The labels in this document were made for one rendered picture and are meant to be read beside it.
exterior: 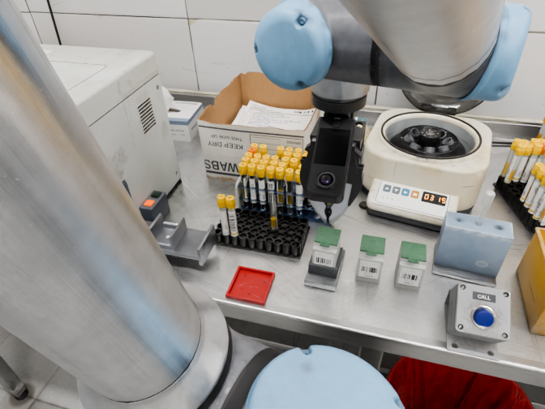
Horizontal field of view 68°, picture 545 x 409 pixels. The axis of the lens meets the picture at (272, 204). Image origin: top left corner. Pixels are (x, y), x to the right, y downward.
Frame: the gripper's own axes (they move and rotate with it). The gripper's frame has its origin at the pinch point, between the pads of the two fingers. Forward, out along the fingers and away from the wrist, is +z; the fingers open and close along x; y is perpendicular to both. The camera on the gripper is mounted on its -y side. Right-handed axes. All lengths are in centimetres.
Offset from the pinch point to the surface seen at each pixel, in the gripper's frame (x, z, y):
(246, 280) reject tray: 12.7, 12.5, -5.3
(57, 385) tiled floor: 95, 100, -3
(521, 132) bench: -38, 10, 58
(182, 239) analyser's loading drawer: 25.9, 8.7, -2.5
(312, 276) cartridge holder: 1.6, 11.3, -2.2
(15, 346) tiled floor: 122, 100, 6
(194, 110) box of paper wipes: 45, 7, 43
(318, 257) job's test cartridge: 1.0, 7.5, -1.3
